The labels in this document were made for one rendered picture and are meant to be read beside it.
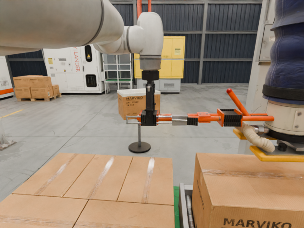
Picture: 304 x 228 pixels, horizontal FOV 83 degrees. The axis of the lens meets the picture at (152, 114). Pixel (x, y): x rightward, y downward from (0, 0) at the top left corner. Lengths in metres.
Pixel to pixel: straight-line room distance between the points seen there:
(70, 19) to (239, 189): 0.84
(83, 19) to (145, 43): 0.47
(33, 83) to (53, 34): 7.65
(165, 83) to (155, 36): 7.42
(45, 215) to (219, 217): 1.05
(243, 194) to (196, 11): 11.32
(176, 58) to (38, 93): 5.69
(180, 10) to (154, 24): 10.93
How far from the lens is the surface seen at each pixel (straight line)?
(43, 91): 7.69
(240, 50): 12.39
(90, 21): 0.26
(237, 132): 0.98
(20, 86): 8.18
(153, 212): 1.28
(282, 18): 0.84
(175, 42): 8.06
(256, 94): 1.90
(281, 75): 0.82
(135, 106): 2.63
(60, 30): 0.22
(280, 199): 0.92
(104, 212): 1.32
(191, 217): 1.27
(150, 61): 0.70
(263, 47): 1.82
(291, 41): 0.81
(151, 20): 0.71
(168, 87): 8.13
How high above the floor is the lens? 1.48
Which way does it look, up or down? 17 degrees down
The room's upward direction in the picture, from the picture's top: straight up
